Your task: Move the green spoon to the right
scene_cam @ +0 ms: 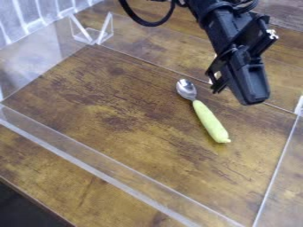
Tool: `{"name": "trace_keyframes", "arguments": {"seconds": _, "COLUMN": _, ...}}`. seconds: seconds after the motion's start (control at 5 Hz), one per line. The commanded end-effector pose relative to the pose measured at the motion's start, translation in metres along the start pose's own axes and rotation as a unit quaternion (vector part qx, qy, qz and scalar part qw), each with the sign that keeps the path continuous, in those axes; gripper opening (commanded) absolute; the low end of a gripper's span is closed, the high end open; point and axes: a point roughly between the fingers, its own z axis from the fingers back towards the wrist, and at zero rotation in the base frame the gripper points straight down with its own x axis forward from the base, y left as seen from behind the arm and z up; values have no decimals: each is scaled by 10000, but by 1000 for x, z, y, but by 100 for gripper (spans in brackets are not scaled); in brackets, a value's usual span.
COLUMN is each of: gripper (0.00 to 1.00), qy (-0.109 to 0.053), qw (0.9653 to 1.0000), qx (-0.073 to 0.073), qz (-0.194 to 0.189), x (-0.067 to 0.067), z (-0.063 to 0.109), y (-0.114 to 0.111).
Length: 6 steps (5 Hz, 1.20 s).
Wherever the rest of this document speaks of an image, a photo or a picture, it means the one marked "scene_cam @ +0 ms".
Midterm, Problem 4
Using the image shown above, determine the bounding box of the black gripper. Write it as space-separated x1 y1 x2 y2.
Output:
185 0 277 106

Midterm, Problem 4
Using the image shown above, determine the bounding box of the green handled metal spoon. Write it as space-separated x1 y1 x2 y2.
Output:
176 79 231 144

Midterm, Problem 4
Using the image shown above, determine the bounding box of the black strip on table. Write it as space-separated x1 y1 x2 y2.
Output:
261 14 269 24

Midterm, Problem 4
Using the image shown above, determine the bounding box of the clear acrylic corner bracket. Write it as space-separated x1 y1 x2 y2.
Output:
68 12 113 45

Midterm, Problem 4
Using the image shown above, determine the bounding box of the clear acrylic enclosure wall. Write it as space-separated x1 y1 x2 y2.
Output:
0 0 303 227

